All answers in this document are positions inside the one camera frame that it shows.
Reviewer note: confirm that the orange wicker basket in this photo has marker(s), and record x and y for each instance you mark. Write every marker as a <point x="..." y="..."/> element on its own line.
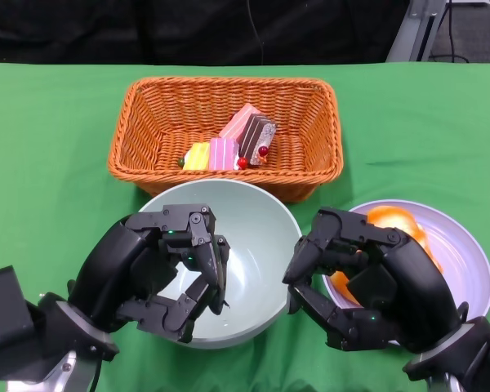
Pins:
<point x="155" y="122"/>

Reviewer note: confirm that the chocolate layered cake slice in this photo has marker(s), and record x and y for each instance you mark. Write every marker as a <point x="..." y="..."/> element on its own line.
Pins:
<point x="257" y="136"/>

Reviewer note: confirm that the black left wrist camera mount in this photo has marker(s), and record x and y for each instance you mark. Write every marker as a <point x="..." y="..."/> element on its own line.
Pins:
<point x="8" y="326"/>

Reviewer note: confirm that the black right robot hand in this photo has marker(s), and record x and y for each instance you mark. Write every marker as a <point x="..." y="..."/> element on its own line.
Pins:
<point x="412" y="294"/>

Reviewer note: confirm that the salmon cake slice with berries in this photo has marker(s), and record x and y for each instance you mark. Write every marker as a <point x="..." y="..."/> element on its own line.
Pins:
<point x="241" y="120"/>

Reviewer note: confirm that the pink layered cake slice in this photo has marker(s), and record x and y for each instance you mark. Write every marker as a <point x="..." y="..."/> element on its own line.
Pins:
<point x="222" y="153"/>

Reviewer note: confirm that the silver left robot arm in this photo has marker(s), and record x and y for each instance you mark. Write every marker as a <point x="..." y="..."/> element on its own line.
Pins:
<point x="73" y="347"/>

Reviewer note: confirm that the round orange-striped bread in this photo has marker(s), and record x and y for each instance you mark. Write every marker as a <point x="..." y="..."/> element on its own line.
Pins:
<point x="343" y="288"/>

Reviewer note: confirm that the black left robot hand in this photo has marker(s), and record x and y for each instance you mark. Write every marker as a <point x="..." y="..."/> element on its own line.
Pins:
<point x="114" y="265"/>

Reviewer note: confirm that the yellow layered cake slice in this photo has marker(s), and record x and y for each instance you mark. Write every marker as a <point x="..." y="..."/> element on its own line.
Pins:
<point x="198" y="157"/>

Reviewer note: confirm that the grey metal frame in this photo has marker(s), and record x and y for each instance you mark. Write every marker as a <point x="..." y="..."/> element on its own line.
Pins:
<point x="408" y="36"/>

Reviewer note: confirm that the lavender plate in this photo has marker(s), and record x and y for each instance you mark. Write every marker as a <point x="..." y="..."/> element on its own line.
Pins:
<point x="465" y="253"/>

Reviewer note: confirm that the pale grey bowl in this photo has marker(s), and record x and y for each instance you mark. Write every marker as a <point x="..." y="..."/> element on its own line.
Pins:
<point x="257" y="245"/>

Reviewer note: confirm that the long orange-striped bread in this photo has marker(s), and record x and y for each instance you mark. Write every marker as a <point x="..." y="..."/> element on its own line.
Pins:
<point x="396" y="218"/>

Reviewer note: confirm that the green tablecloth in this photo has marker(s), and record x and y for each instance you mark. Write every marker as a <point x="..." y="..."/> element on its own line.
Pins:
<point x="45" y="122"/>

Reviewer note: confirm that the black backdrop curtain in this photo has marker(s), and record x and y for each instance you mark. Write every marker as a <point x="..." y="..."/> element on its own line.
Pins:
<point x="106" y="28"/>

